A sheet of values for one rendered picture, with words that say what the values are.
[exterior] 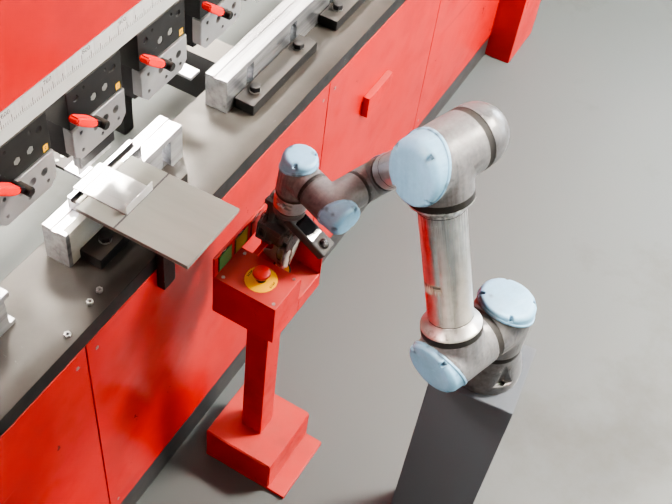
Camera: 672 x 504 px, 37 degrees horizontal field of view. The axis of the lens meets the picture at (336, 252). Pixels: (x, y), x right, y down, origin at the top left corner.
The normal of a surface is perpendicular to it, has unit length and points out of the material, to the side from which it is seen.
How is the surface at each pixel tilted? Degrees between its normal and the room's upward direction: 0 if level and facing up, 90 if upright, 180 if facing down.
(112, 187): 0
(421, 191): 83
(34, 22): 90
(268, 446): 0
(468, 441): 90
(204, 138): 0
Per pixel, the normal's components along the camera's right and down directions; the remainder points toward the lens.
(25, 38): 0.87, 0.43
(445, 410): -0.40, 0.67
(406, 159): -0.75, 0.35
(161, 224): 0.10, -0.65
